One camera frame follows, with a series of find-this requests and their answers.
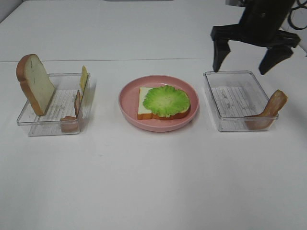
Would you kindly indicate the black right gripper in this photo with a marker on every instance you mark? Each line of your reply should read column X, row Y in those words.
column 260, row 26

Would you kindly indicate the bacon strip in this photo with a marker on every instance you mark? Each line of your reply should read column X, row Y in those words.
column 271, row 107
column 69, row 123

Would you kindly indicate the green lettuce leaf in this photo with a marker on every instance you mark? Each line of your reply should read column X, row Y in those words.
column 166, row 101

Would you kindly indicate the bread slice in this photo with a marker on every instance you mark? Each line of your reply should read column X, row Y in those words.
column 146, row 114
column 35, row 83

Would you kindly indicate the right clear plastic tray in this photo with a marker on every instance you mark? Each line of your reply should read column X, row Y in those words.
column 236, row 100

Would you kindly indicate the clear plastic tray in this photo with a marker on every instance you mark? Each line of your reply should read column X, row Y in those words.
column 62, row 104
column 236, row 100

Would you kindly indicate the pink round plate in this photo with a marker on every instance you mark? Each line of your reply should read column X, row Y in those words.
column 129, row 99

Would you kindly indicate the yellow cheese slice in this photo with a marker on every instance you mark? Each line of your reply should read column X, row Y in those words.
column 83, row 80

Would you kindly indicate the left clear plastic tray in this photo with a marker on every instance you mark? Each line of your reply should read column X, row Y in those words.
column 62, row 104

